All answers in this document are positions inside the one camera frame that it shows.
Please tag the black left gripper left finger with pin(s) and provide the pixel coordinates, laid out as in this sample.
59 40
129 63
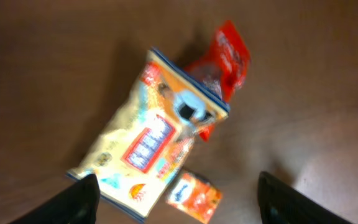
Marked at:
77 204

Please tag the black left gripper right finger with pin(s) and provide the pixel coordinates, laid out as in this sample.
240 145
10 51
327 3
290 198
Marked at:
281 204

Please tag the beige wet wipes packet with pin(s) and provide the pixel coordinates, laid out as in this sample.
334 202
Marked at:
145 143

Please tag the red Hacks candy bag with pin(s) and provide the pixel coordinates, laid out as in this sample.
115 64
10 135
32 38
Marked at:
223 68

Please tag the orange tissue pack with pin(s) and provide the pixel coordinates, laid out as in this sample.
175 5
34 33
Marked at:
195 196

